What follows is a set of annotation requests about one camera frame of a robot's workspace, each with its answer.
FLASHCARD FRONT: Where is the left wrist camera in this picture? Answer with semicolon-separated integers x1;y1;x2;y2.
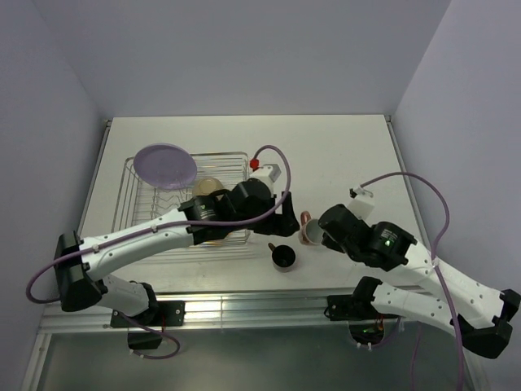
249;158;282;186

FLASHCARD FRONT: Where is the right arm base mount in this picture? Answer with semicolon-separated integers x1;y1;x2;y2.
323;294;401;351

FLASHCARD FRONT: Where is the pink mug white inside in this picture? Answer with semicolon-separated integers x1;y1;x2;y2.
299;211;323;245

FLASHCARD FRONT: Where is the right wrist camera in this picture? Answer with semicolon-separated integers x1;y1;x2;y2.
347;187;374;220

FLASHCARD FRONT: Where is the wire dish rack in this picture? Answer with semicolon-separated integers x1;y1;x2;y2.
112;151;253;249

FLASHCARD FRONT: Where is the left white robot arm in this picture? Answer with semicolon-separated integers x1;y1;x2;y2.
54;179;300;326

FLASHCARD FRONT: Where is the white bowl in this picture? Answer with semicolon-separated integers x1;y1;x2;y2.
191;177;225;197

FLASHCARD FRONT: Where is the aluminium rail frame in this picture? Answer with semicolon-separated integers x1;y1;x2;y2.
40;287;467;331

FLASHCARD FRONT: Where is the purple plate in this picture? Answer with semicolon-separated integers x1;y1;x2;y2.
134;143;198;190

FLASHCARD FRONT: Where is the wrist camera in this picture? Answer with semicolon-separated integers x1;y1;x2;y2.
249;158;282;186
347;187;374;220

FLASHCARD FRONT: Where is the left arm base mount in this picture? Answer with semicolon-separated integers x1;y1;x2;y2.
109;299;186;351

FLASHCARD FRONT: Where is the black mug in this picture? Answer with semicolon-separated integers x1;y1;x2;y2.
268;243;296;272

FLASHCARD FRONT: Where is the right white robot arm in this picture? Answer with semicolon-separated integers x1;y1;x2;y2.
318;204;520;359

